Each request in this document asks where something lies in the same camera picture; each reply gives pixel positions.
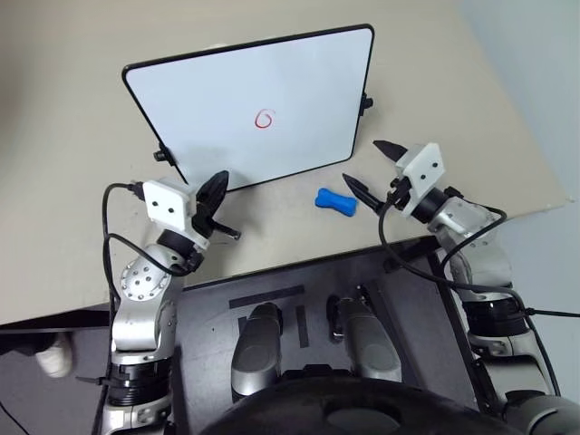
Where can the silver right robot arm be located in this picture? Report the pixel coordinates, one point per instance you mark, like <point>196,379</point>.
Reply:
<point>462,217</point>

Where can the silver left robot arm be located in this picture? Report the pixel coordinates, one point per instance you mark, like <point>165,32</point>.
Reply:
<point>140,294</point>

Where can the silver left robot foot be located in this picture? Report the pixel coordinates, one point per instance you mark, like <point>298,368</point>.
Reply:
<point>256,349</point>

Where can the white shoe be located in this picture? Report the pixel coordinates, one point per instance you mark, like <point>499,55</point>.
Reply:
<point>55,358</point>

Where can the short black tape strip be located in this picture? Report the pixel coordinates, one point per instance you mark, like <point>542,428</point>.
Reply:
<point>302,326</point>

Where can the black robot torso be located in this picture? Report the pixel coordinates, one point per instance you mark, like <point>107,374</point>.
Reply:
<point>344,408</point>

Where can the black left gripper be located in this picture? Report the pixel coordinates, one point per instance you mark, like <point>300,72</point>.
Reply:
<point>203,223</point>

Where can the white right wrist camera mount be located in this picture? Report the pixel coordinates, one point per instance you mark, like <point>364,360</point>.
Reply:
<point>421,172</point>

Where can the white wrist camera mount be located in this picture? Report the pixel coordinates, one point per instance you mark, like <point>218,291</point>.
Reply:
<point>167,204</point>
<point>421,172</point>

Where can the black floor platform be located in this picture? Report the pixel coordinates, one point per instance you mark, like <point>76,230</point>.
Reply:
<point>204,344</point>

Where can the silver robot foot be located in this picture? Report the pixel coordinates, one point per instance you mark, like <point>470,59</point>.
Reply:
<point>256,349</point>
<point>369,344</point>

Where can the black whiteboard stand knob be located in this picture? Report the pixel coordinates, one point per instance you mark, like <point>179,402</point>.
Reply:
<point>159,155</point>
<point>367,105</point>

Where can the blue bone-shaped object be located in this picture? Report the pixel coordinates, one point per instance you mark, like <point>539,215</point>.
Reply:
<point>336,200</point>

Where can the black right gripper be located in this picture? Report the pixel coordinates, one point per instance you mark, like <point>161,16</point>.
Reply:
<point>399,194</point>

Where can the black zip tie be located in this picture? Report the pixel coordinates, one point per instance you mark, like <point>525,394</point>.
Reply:
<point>93,380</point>

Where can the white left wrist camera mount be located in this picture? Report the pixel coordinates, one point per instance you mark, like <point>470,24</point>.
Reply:
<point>167,204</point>

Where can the silver right robot foot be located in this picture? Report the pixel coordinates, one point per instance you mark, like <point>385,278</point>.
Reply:
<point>369,344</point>

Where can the long black tape strip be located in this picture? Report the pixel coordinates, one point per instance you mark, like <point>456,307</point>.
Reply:
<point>267,296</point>

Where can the black framed whiteboard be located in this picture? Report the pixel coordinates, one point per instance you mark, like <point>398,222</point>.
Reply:
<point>254,81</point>

